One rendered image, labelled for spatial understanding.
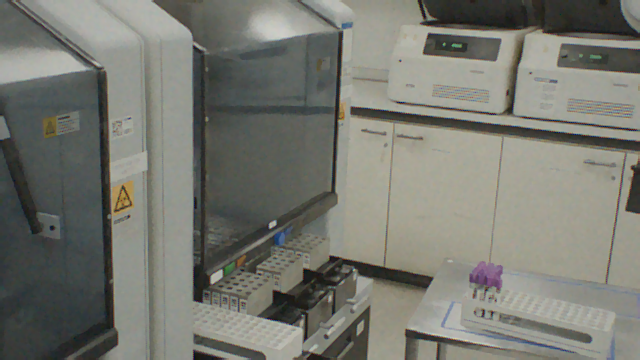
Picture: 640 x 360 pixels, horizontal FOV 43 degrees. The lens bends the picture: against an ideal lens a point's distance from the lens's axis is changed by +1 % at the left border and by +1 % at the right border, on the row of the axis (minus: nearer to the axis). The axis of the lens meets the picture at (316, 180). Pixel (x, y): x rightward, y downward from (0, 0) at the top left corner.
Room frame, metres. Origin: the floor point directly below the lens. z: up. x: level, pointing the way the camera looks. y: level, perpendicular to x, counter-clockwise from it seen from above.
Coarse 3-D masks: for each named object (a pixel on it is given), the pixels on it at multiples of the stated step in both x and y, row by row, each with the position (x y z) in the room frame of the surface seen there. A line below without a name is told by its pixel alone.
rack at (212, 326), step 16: (208, 320) 1.45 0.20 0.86; (224, 320) 1.45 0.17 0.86; (240, 320) 1.46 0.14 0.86; (256, 320) 1.46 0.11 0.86; (208, 336) 1.40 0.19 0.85; (224, 336) 1.39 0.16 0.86; (240, 336) 1.40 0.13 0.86; (256, 336) 1.39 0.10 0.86; (272, 336) 1.40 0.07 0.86; (288, 336) 1.40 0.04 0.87; (208, 352) 1.40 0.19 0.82; (224, 352) 1.39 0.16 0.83; (240, 352) 1.43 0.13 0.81; (256, 352) 1.43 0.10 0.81; (272, 352) 1.35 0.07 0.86; (288, 352) 1.37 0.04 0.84
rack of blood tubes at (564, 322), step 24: (504, 288) 1.63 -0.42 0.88; (504, 312) 1.53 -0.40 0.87; (528, 312) 1.52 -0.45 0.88; (552, 312) 1.53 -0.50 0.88; (576, 312) 1.53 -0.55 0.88; (600, 312) 1.53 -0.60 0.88; (528, 336) 1.51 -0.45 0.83; (552, 336) 1.49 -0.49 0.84; (576, 336) 1.53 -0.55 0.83; (600, 336) 1.45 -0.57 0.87
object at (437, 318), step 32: (448, 288) 1.77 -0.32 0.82; (512, 288) 1.78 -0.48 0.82; (544, 288) 1.79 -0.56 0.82; (576, 288) 1.80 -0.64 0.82; (608, 288) 1.81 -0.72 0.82; (416, 320) 1.59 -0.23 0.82; (448, 320) 1.59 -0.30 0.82; (416, 352) 1.54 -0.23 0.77; (512, 352) 1.47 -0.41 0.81; (544, 352) 1.47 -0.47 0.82; (608, 352) 1.48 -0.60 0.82
